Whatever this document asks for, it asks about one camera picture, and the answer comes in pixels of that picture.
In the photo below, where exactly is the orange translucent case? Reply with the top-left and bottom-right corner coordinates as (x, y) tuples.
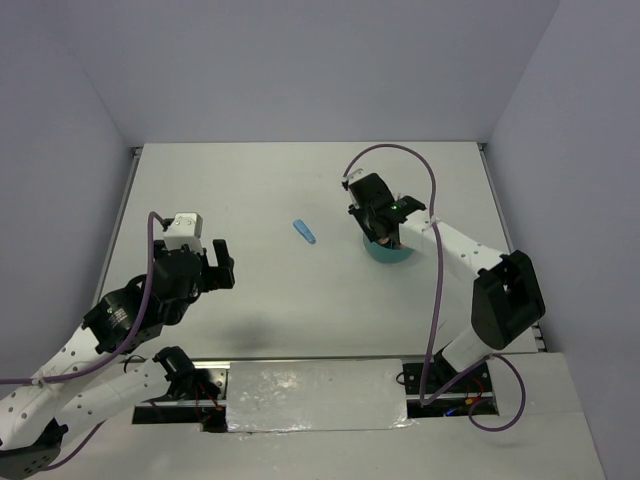
(378, 237), (405, 250)

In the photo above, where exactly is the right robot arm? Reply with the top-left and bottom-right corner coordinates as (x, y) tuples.
(342, 169), (546, 391)

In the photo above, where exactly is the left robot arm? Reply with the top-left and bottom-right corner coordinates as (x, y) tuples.
(1, 239), (235, 479)

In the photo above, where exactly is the teal round desk organizer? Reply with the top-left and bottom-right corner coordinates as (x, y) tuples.
(362, 234), (413, 264)

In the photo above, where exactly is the blue translucent case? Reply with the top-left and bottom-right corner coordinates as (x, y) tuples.
(292, 219), (316, 245)

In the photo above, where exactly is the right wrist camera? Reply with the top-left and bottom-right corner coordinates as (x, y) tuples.
(341, 168), (365, 191)

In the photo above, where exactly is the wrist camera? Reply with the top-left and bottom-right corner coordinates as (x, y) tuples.
(341, 168), (365, 191)
(163, 212), (204, 255)

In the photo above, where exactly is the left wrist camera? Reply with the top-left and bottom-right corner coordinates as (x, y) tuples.
(163, 212), (204, 255)

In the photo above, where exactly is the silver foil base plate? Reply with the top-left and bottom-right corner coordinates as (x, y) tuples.
(226, 359), (410, 433)

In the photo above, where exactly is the black mounting rail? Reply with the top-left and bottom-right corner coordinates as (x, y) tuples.
(132, 359), (498, 434)

